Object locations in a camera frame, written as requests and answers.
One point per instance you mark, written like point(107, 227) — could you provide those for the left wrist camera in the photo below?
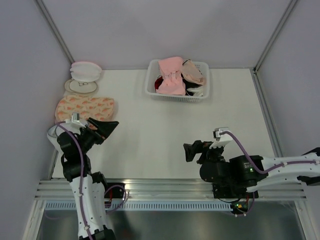
point(76, 122)

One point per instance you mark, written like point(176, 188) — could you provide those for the left aluminium frame post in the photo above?
point(44, 11)

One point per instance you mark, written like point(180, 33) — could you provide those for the black bra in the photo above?
point(190, 85)

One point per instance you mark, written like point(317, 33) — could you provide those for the white slotted cable duct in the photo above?
point(151, 206)

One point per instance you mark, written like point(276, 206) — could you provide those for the pink bra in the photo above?
point(170, 70)

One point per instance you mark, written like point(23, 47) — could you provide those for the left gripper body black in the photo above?
point(89, 137)

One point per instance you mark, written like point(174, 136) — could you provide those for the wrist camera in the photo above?
point(76, 122)
point(220, 139)

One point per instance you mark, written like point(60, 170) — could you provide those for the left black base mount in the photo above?
point(114, 190)

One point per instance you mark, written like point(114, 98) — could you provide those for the right side aluminium rail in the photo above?
point(267, 115)

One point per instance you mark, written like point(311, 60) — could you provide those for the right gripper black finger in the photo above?
point(190, 155)
point(191, 148)

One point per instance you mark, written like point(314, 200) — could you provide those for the dark red bra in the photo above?
point(158, 82)

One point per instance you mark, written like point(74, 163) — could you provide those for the aluminium front rail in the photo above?
point(168, 189)

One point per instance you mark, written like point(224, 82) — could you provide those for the white bra in basket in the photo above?
point(198, 92)

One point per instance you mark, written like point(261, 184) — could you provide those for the aluminium frame post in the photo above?
point(276, 33)
point(44, 11)

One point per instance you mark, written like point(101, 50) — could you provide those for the white pink-trimmed laundry bags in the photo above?
point(85, 71)

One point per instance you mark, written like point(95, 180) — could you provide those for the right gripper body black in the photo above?
point(212, 155)

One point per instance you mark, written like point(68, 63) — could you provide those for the beige round laundry bag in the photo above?
point(80, 88)

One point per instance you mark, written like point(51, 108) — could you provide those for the right aluminium frame post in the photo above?
point(276, 33)

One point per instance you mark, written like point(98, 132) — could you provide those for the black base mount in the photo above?
point(114, 190)
point(225, 192)

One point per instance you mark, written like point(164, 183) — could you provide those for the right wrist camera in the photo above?
point(220, 139)

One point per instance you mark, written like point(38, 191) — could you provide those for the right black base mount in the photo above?
point(225, 192)

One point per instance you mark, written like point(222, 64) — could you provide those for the white plastic basket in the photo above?
point(153, 73)

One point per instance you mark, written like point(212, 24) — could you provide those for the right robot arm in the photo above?
point(248, 174)

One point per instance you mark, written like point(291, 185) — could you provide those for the white mesh laundry bag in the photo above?
point(52, 136)

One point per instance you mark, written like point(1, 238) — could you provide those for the peach beige bra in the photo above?
point(192, 74)

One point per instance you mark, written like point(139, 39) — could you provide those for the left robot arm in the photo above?
point(88, 188)

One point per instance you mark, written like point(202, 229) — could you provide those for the aluminium rail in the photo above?
point(267, 115)
point(168, 189)

